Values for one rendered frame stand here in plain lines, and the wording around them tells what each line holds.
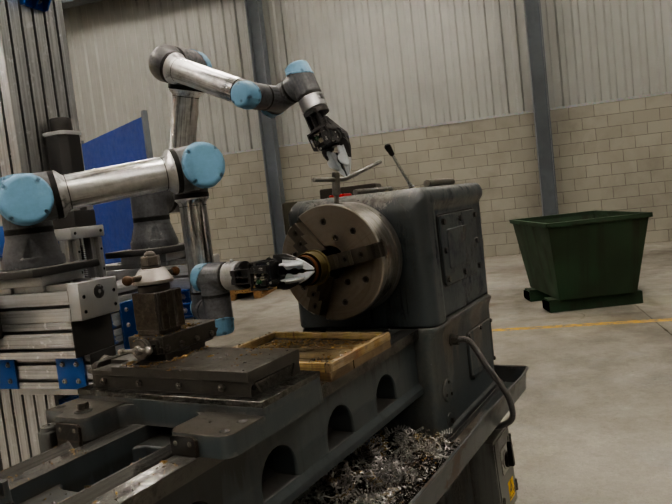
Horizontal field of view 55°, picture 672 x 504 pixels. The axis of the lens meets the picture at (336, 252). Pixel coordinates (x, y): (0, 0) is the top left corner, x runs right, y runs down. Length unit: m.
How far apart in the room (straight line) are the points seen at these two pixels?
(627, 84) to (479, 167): 2.72
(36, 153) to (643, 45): 10.98
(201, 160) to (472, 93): 10.34
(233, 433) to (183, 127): 1.37
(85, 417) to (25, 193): 0.58
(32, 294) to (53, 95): 0.68
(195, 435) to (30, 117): 1.25
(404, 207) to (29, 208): 0.94
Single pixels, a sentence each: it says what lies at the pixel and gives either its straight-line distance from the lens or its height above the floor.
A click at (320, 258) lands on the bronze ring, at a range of 1.63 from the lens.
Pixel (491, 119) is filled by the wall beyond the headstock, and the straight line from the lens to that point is 11.77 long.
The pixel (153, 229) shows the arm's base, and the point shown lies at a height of 1.22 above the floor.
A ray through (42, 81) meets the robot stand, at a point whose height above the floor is 1.69.
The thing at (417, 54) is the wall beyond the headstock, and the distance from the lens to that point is 12.08.
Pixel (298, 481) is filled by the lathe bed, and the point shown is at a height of 0.71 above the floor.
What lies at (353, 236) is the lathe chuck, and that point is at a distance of 1.69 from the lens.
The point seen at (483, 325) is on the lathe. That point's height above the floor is 0.78.
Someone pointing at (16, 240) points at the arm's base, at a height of 1.23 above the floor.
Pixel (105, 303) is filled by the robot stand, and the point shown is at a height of 1.05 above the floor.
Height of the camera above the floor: 1.24
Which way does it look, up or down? 4 degrees down
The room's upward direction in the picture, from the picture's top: 6 degrees counter-clockwise
